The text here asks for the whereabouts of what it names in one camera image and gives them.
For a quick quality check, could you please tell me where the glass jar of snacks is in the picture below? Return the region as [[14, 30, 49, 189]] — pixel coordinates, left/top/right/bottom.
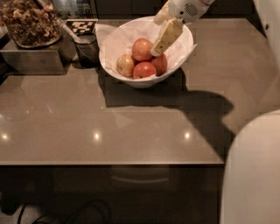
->
[[0, 0, 61, 49]]

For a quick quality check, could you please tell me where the checkered marker card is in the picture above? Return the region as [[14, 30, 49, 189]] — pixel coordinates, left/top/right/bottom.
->
[[66, 19, 97, 35]]

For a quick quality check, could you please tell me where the dark cup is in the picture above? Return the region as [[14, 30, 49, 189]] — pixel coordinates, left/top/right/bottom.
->
[[74, 35, 99, 68]]

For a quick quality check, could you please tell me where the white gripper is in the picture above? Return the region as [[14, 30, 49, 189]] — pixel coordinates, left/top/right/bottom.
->
[[150, 0, 215, 57]]

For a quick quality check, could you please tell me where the left yellowish apple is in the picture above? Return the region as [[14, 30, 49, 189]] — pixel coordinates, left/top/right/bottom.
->
[[116, 53, 136, 77]]

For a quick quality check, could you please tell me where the white bowl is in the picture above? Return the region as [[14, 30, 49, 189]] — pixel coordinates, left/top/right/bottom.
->
[[98, 16, 194, 89]]

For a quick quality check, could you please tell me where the red apple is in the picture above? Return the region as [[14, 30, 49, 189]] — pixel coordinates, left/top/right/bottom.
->
[[151, 54, 168, 76], [133, 61, 157, 79], [132, 38, 152, 61]]

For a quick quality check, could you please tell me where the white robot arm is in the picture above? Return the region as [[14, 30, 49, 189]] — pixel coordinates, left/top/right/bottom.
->
[[150, 0, 280, 224]]

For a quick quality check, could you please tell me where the white spoon handle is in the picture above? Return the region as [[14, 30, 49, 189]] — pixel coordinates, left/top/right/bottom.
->
[[56, 18, 80, 44]]

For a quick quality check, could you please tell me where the steel box stand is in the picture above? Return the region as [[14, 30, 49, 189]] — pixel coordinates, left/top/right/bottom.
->
[[0, 37, 76, 75]]

